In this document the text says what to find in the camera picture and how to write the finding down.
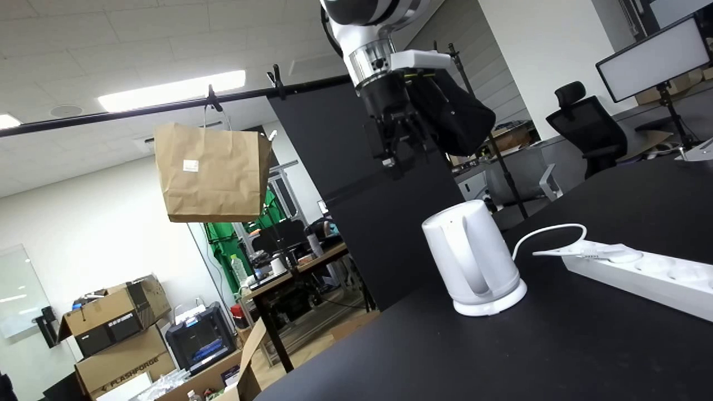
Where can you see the black clamp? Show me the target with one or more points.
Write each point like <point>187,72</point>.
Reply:
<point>277,81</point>
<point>213,99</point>

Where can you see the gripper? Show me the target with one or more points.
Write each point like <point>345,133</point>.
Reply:
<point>385,96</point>

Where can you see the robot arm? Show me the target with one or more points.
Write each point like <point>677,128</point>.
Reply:
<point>362,33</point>

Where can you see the black pole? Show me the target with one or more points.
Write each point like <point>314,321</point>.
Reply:
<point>111,114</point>

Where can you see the brown paper bag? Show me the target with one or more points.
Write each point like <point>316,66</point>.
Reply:
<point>209,175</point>

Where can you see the whiteboard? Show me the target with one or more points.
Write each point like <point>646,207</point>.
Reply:
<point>19,289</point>

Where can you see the wooden table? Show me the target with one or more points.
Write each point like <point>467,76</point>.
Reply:
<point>278,281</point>

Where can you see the grey chair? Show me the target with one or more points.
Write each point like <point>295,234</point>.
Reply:
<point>518,172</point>

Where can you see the green cloth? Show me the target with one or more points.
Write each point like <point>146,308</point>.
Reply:
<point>220,245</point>

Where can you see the white electric kettle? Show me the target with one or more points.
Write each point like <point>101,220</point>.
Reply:
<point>468,250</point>

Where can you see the black office chair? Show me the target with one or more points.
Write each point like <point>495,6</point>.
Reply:
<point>590,128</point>

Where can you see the black backdrop panel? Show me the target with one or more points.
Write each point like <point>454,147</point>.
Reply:
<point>345,167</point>

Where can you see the white plug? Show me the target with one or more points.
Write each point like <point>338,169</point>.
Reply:
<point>599,252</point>

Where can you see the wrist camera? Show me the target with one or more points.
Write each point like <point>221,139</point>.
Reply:
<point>457,117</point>

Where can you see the black 3d printer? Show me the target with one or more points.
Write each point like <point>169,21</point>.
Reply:
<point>200,340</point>

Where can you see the monitor on stand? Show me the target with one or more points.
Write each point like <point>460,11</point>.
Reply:
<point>654,58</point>

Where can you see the clear plastic bottle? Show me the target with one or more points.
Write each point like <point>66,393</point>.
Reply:
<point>238,270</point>

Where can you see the white power strip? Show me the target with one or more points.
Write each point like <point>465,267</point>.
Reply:
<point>657,281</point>

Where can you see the stack of cardboard boxes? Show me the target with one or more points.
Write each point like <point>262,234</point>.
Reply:
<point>117,334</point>

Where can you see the ceiling light panel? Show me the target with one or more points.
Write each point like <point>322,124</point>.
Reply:
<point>172,90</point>

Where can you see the black light stand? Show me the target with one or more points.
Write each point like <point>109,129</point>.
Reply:
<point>501,161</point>

